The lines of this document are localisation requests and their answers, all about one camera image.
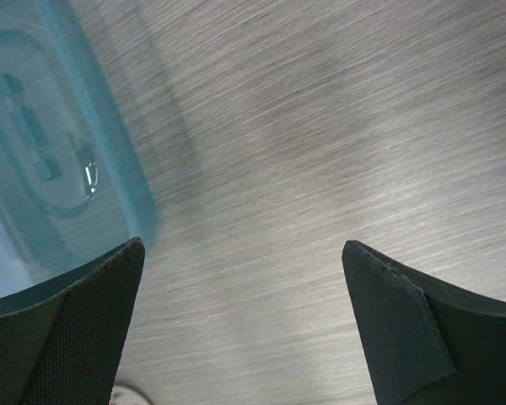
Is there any white floral mug orange inside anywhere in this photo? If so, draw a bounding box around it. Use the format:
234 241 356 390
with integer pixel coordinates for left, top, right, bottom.
109 385 152 405

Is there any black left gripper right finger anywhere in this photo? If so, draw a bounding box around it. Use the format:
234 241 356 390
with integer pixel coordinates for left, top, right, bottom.
342 240 506 404

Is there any teal translucent plastic bin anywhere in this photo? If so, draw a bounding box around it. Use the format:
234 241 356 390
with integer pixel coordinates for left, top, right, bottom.
0 1 158 298

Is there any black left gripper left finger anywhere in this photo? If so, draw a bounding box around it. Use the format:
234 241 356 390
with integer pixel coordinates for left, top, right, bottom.
0 237 145 404

